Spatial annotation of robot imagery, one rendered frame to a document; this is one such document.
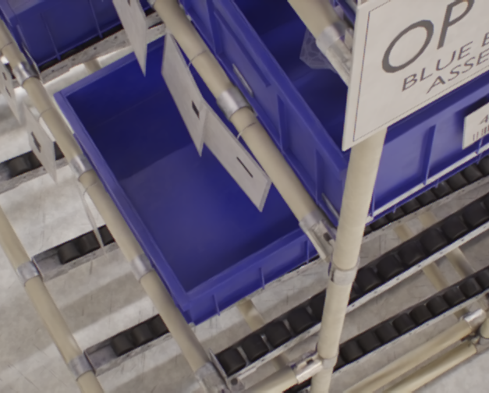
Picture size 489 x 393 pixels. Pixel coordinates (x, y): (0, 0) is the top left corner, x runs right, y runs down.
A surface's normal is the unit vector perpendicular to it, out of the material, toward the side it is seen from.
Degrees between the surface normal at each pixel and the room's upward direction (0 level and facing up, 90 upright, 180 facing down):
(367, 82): 90
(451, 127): 90
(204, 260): 3
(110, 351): 11
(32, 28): 90
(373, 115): 90
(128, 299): 0
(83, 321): 0
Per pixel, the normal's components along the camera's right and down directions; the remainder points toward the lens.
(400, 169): 0.52, 0.77
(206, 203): -0.04, -0.40
